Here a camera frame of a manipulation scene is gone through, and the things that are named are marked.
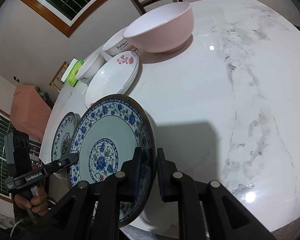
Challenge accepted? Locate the large blue floral plate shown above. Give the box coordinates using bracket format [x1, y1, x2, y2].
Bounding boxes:
[69, 94, 155, 227]

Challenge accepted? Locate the white rose plate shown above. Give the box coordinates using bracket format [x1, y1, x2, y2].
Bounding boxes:
[84, 51, 140, 108]

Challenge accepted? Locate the white Dog bowl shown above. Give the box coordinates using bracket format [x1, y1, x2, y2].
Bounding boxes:
[76, 51, 106, 84]

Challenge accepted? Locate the white Rabbit bowl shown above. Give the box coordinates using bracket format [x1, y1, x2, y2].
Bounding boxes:
[102, 28, 137, 57]

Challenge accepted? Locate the large pink bowl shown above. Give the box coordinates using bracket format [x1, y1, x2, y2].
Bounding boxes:
[123, 2, 194, 53]

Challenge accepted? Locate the left hand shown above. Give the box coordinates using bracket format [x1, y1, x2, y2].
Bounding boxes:
[14, 186, 49, 216]

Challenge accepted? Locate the small blue floral plate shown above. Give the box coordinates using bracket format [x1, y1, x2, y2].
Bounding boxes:
[51, 112, 77, 161]

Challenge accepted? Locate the pink cloth cover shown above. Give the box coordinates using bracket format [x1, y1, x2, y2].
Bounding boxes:
[10, 85, 52, 142]

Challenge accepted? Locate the green tissue box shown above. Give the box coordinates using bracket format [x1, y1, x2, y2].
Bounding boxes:
[61, 58, 84, 87]

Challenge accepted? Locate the bamboo chair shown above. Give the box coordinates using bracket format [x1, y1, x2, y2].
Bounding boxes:
[49, 61, 68, 92]

